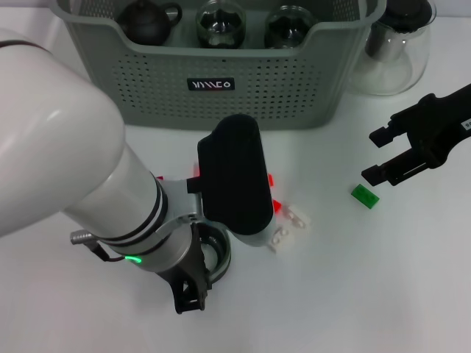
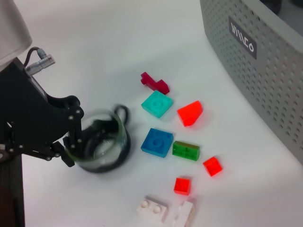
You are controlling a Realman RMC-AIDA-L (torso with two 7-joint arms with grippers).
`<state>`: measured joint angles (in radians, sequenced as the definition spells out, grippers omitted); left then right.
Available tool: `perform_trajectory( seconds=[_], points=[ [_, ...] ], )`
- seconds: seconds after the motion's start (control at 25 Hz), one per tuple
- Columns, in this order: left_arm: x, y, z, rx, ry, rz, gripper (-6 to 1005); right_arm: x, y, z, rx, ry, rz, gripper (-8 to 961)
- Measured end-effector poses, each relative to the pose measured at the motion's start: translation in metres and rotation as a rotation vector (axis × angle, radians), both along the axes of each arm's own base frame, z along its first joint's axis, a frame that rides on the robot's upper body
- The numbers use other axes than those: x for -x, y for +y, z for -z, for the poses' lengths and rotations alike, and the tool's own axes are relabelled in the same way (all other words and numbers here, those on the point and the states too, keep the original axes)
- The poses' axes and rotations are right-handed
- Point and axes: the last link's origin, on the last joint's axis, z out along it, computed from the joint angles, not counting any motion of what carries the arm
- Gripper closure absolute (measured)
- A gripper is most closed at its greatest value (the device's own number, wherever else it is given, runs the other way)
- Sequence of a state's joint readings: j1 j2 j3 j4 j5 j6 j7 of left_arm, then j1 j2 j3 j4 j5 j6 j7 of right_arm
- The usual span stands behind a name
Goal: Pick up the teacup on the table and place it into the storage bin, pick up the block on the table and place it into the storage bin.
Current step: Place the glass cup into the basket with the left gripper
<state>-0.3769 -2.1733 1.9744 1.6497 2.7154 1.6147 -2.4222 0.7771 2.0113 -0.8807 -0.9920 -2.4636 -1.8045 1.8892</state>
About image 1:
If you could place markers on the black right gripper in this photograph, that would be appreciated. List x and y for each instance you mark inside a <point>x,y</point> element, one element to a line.
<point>441,121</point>

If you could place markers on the white plate brick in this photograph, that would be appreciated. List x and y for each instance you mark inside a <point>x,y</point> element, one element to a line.
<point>299,217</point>
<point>281,240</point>

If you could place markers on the green flat plate brick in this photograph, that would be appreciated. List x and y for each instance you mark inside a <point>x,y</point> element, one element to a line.
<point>365,196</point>

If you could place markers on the tall red wedge brick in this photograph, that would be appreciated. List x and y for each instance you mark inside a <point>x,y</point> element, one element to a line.
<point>197,171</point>

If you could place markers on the glass carafe with black lid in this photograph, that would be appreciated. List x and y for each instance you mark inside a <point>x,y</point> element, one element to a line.
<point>397,66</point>

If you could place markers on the grey-green perforated storage bin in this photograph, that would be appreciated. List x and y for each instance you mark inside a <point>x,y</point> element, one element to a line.
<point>279,92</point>

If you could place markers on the glass teacup with black sleeve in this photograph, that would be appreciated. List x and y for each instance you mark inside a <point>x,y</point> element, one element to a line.
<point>289,27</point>
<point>222,257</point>
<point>221,25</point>

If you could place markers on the black ceramic teapot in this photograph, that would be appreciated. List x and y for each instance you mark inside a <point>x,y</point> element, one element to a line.
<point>143,24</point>

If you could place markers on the small red slope brick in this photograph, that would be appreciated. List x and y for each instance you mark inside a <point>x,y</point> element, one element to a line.
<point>271,180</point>

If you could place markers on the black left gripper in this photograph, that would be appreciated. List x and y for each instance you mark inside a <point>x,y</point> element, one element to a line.
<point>187,290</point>

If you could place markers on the small red cube brick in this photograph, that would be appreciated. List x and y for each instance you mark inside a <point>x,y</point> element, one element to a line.
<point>277,207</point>

